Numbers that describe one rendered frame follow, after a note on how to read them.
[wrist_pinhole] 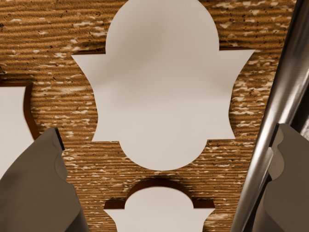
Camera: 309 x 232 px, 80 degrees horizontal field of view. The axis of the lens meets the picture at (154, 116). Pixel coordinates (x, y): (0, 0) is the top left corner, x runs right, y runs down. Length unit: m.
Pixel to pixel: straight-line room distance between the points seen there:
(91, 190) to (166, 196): 0.09
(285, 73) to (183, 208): 0.17
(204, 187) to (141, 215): 0.08
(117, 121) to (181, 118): 0.05
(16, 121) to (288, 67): 0.24
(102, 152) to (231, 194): 0.15
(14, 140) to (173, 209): 0.17
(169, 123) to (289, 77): 0.11
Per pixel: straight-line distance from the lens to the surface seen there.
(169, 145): 0.17
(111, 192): 0.24
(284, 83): 0.21
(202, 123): 0.16
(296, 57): 0.20
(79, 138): 0.19
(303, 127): 0.25
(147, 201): 0.22
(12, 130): 0.20
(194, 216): 0.25
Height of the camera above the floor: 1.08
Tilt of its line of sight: 61 degrees down
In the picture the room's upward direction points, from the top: 179 degrees counter-clockwise
